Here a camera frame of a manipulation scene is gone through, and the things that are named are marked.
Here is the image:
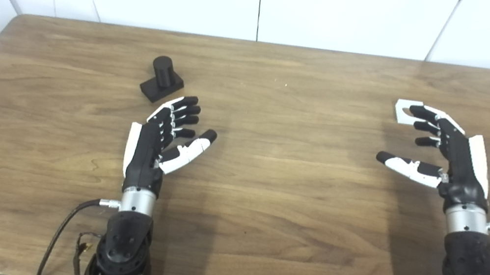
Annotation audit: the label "black and white left hand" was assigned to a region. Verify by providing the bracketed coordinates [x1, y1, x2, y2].
[118, 86, 224, 206]

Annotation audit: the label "black and white right hand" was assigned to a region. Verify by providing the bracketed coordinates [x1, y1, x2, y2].
[369, 99, 490, 218]

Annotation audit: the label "black peg with square base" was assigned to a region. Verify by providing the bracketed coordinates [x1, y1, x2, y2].
[137, 53, 189, 108]

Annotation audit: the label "white square piece with hole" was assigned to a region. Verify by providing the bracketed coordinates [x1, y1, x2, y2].
[392, 98, 430, 129]

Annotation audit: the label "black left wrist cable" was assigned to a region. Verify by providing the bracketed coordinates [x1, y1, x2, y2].
[36, 190, 122, 275]

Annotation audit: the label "thin left arm wires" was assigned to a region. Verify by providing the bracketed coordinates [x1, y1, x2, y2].
[71, 231, 102, 275]

